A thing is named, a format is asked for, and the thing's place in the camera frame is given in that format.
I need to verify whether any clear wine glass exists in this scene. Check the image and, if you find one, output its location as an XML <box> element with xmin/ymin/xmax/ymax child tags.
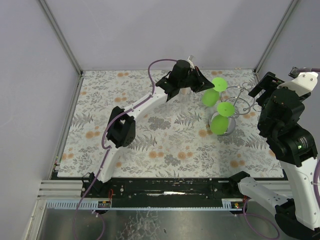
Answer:
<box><xmin>162</xmin><ymin>101</ymin><xmax>175</xmax><ymax>119</ymax></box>
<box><xmin>178</xmin><ymin>87</ymin><xmax>192</xmax><ymax>104</ymax></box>

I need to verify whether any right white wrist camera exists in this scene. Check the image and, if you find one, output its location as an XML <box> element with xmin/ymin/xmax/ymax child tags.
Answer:
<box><xmin>277</xmin><ymin>71</ymin><xmax>319</xmax><ymax>97</ymax></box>

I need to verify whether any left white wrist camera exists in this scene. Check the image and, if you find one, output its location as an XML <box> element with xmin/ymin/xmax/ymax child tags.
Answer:
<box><xmin>187</xmin><ymin>55</ymin><xmax>195</xmax><ymax>70</ymax></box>

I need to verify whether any green wine glass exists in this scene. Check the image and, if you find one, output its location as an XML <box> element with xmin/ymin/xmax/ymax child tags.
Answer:
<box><xmin>202</xmin><ymin>77</ymin><xmax>228</xmax><ymax>107</ymax></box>
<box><xmin>209</xmin><ymin>102</ymin><xmax>236</xmax><ymax>136</ymax></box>

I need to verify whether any clear wine glass front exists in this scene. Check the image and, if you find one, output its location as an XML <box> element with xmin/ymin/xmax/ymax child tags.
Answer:
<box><xmin>162</xmin><ymin>101</ymin><xmax>175</xmax><ymax>119</ymax></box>

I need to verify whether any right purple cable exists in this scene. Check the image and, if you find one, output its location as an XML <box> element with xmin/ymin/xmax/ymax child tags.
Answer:
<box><xmin>242</xmin><ymin>66</ymin><xmax>320</xmax><ymax>240</ymax></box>

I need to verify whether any green wine glass front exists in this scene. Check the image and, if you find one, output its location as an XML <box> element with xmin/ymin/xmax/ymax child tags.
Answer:
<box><xmin>209</xmin><ymin>102</ymin><xmax>236</xmax><ymax>136</ymax></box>

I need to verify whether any grey cable duct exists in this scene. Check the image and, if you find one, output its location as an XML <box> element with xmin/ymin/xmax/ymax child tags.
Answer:
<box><xmin>46</xmin><ymin>198</ymin><xmax>243</xmax><ymax>211</ymax></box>

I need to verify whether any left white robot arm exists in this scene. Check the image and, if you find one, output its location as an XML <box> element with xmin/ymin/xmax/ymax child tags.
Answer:
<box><xmin>94</xmin><ymin>59</ymin><xmax>215</xmax><ymax>183</ymax></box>

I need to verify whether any chrome wine glass rack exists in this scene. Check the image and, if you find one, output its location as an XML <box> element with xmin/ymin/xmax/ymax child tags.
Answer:
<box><xmin>208</xmin><ymin>81</ymin><xmax>261</xmax><ymax>127</ymax></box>

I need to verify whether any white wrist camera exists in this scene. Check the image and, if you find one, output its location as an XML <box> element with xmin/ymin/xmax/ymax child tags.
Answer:
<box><xmin>277</xmin><ymin>71</ymin><xmax>319</xmax><ymax>97</ymax></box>
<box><xmin>187</xmin><ymin>55</ymin><xmax>195</xmax><ymax>70</ymax></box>

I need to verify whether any floral table mat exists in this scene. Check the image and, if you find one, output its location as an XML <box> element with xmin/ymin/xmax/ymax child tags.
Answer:
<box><xmin>56</xmin><ymin>69</ymin><xmax>284</xmax><ymax>178</ymax></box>

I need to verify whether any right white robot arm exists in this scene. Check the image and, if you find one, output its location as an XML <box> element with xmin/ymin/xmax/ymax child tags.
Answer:
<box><xmin>229</xmin><ymin>67</ymin><xmax>320</xmax><ymax>240</ymax></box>

